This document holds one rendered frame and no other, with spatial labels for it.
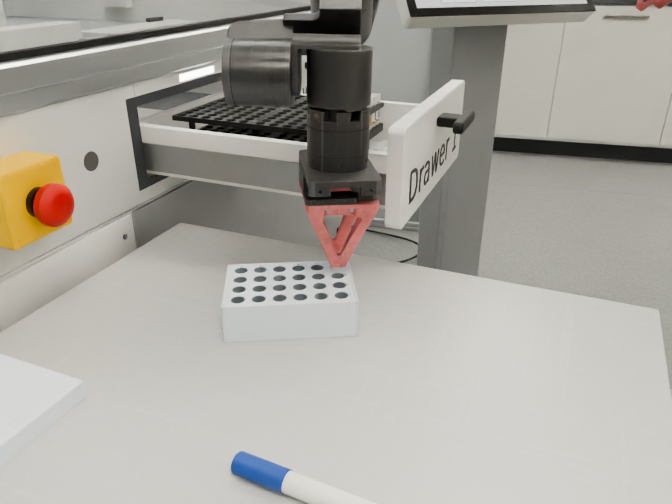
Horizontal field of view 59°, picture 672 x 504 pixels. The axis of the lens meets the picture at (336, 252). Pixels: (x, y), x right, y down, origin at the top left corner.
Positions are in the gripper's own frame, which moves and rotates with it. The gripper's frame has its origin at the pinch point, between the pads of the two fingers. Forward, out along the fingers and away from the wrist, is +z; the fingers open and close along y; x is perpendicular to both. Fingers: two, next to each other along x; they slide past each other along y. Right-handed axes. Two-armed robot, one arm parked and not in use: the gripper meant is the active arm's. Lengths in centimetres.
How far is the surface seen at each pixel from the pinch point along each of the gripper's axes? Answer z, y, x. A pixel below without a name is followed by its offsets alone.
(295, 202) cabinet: 16, -57, 0
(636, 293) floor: 78, -115, 127
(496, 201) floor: 78, -209, 112
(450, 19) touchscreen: -15, -90, 40
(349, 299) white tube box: 1.6, 6.7, 0.3
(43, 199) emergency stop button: -6.8, 0.7, -26.2
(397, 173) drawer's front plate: -7.0, -3.0, 6.6
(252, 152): -6.4, -13.8, -7.8
